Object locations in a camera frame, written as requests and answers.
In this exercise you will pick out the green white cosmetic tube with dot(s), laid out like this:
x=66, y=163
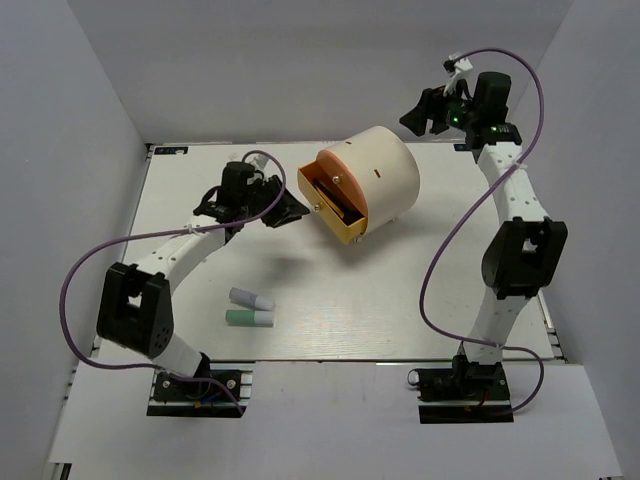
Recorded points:
x=250, y=318

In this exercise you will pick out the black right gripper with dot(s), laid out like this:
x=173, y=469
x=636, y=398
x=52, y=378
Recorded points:
x=429, y=107

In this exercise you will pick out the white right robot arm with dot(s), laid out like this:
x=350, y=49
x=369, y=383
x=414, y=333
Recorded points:
x=523, y=255

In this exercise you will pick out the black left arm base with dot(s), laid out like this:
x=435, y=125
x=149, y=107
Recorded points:
x=170, y=397

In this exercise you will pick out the black fan makeup brush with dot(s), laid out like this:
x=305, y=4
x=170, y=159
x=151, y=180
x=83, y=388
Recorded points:
x=347, y=212

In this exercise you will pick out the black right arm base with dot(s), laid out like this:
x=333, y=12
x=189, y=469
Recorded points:
x=462, y=393

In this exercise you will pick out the lilac white cosmetic tube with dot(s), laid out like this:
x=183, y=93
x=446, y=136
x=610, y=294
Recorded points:
x=251, y=300

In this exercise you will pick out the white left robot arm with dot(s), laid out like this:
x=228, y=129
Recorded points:
x=136, y=309

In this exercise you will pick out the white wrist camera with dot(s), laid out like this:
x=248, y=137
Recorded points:
x=259, y=162
x=458, y=68

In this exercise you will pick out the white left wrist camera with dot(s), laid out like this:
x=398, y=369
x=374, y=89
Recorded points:
x=259, y=162

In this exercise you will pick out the cream round drawer organizer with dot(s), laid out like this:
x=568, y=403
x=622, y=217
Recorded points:
x=386, y=171

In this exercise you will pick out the yellow organizer drawer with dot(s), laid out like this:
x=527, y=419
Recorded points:
x=345, y=233

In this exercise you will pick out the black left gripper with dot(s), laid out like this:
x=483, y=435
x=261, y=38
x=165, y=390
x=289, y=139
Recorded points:
x=287, y=212

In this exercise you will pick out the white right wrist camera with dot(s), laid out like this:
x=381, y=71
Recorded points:
x=458, y=68

